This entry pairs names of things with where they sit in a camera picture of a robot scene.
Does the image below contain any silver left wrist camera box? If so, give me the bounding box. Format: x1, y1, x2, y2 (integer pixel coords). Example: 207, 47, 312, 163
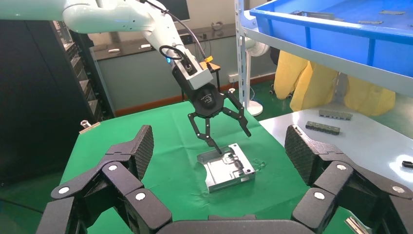
171, 51, 214, 91

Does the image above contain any blue plastic bin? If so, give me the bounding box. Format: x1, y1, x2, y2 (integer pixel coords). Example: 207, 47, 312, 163
249, 0, 413, 79

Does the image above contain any white pedestal fan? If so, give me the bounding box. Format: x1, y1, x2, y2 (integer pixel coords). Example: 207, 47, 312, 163
245, 37, 271, 117

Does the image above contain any yellow fabric cover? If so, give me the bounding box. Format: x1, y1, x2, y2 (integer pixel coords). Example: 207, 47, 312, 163
273, 50, 396, 117

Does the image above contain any gray lab counter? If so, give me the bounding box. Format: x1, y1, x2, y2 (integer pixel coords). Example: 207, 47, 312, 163
90, 23, 278, 117

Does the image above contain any stamped sheet metal bracket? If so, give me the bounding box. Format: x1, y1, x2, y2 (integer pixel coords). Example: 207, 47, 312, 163
196, 143, 257, 194
289, 10, 337, 20

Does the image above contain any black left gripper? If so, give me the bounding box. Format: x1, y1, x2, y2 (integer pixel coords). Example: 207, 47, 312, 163
188, 82, 252, 156

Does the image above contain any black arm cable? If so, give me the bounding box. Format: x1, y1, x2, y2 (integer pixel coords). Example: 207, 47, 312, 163
140, 0, 214, 70

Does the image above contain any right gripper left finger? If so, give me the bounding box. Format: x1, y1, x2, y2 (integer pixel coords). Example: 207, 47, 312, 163
35, 124, 172, 234

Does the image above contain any gray slotted metal rail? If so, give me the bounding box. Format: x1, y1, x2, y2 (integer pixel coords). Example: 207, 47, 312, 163
318, 109, 354, 121
304, 120, 341, 136

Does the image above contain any green table cloth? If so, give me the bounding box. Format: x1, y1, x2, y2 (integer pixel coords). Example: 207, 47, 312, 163
59, 97, 357, 234

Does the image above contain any black equipment cabinet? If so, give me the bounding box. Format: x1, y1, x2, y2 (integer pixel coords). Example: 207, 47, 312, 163
0, 19, 115, 188

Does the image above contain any white perforated shelf post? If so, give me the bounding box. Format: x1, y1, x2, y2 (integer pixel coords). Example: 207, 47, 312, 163
234, 0, 248, 109

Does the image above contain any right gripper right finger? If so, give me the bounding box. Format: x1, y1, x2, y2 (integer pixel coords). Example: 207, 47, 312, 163
284, 124, 413, 234

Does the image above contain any black monitor screen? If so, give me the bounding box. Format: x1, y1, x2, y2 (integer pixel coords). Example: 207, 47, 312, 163
156, 0, 191, 22

